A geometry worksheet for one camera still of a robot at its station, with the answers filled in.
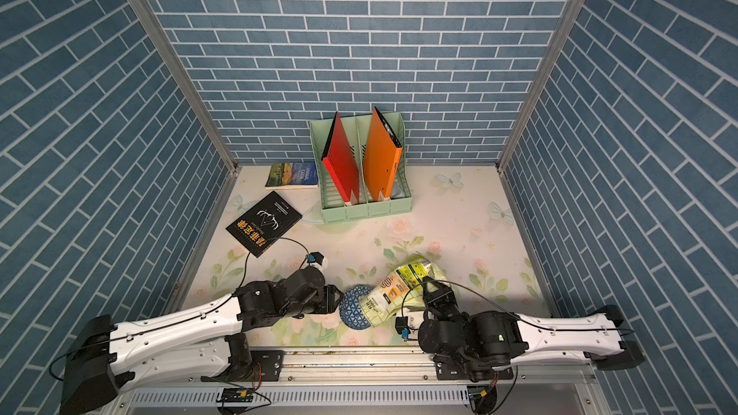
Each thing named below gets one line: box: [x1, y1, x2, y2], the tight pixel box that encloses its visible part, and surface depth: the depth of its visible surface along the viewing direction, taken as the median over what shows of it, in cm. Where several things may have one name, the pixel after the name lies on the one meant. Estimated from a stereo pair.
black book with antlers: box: [224, 190, 303, 259], surface depth 101 cm
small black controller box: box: [215, 387, 255, 403], surface depth 73 cm
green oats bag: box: [359, 257, 450, 326], surface depth 69 cm
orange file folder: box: [363, 106, 403, 202], surface depth 93 cm
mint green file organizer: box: [309, 112, 413, 224], surface depth 104 cm
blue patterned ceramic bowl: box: [339, 285, 371, 331], surface depth 84 cm
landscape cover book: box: [265, 162, 320, 191], surface depth 118 cm
